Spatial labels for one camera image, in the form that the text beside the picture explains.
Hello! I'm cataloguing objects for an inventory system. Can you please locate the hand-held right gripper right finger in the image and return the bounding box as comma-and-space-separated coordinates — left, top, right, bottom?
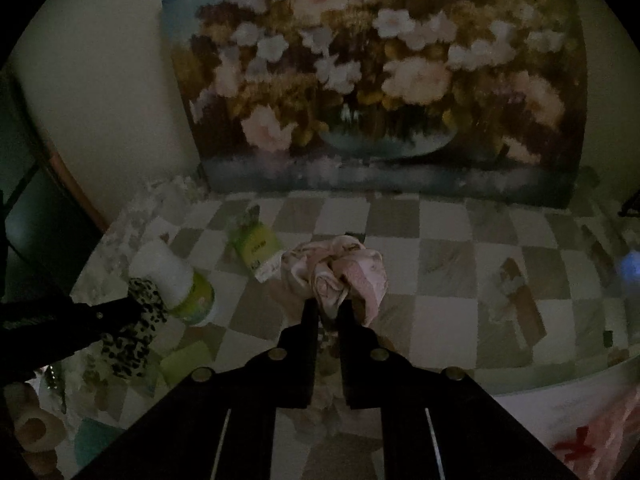
339, 302, 581, 480

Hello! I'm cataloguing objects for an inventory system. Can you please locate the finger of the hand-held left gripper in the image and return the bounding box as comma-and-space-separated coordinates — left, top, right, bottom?
70, 296, 145, 348

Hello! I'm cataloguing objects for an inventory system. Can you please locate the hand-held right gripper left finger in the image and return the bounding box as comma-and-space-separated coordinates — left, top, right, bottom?
70, 300, 320, 480

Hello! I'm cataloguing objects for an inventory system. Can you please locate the leopard print scrunchie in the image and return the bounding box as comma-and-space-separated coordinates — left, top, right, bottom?
99, 277, 169, 382

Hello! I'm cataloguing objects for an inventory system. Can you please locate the pink satin scrunchie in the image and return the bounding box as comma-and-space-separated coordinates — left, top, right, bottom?
280, 235, 390, 328

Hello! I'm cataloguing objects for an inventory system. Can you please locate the green tissue pack white label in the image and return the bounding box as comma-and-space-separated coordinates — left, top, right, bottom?
227, 203, 288, 281

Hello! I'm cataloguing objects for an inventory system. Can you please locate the white tray with green rim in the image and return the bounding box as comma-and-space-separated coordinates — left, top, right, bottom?
492, 355, 640, 480

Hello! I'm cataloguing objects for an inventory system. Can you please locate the white bottle with green label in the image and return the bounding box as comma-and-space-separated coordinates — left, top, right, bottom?
131, 237, 218, 328

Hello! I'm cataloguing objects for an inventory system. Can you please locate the checkered printed tablecloth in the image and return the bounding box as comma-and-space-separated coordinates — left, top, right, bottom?
65, 175, 640, 480

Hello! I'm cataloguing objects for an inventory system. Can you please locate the beige tape roll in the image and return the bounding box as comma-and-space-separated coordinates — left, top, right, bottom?
12, 405, 66, 453

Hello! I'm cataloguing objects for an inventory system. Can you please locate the dark furniture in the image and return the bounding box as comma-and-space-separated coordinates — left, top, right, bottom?
0, 67, 108, 306

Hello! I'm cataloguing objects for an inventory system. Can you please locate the teal plastic container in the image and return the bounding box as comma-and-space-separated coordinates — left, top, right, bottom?
72, 417, 126, 466

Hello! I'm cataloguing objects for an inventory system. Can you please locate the floral painting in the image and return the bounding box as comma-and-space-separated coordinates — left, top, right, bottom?
160, 0, 588, 208

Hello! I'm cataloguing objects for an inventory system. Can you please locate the small white device blue light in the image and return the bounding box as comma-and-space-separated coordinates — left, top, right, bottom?
617, 252, 640, 291

